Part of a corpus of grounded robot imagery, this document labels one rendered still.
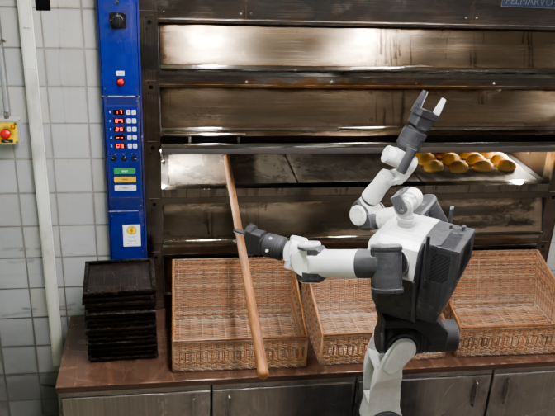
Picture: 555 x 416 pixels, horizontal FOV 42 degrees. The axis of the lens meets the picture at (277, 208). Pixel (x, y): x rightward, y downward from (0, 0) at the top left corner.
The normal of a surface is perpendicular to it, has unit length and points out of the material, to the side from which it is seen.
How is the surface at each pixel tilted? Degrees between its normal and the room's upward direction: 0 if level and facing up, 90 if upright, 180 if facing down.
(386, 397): 90
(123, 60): 90
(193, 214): 70
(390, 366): 90
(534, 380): 90
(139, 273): 0
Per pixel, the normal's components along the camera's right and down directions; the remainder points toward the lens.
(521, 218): 0.15, 0.07
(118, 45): 0.14, 0.40
